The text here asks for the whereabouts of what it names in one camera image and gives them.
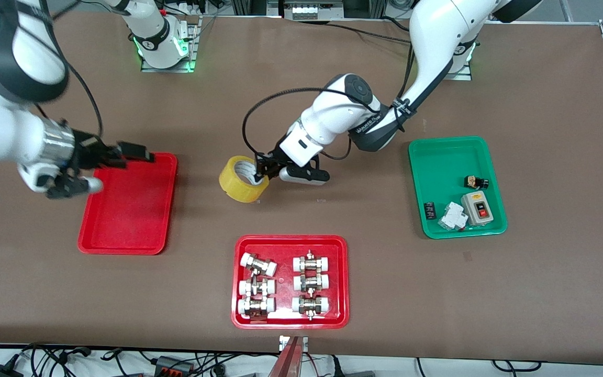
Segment yellow tape roll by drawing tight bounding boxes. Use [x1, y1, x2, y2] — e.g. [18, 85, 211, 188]
[219, 156, 272, 204]

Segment red plastic tray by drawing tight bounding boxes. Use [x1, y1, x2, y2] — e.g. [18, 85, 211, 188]
[231, 235, 350, 330]
[77, 152, 178, 256]

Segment green plastic tray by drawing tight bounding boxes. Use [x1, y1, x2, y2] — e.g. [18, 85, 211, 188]
[408, 136, 508, 240]

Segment white metal pipe fitting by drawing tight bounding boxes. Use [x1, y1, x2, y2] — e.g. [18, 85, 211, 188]
[292, 294, 331, 321]
[241, 252, 278, 277]
[238, 278, 276, 298]
[293, 250, 331, 273]
[237, 296, 276, 320]
[293, 272, 330, 293]

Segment white power strip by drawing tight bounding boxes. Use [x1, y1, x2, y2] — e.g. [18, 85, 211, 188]
[281, 0, 345, 21]

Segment white circuit breaker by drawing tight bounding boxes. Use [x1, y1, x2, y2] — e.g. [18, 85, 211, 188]
[438, 202, 467, 231]

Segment grey box orange connectors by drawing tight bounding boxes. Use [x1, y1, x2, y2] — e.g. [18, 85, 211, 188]
[154, 356, 193, 377]

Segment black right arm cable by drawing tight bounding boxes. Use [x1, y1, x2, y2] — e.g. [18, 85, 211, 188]
[35, 0, 104, 139]

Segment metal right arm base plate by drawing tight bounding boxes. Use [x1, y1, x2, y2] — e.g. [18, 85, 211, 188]
[141, 16, 200, 73]

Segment long black table cable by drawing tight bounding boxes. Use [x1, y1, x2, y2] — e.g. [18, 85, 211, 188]
[327, 22, 413, 45]

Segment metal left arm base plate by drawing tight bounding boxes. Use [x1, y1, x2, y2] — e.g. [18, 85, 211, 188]
[445, 52, 473, 81]

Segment grey push-button switch box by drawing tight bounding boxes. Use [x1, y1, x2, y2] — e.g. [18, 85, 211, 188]
[461, 191, 495, 226]

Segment aluminium camera mount profile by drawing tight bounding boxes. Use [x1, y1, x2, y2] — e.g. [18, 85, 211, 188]
[267, 335, 308, 377]

